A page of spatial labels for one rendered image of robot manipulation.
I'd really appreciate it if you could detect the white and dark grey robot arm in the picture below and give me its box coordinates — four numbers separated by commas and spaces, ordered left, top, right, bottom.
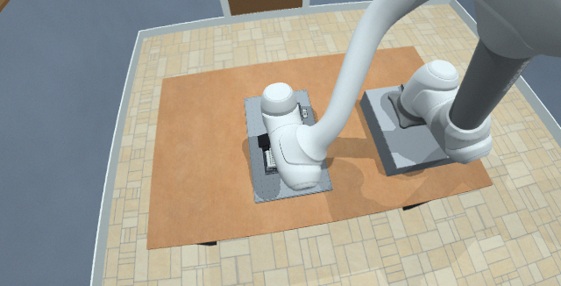
258, 0, 561, 191

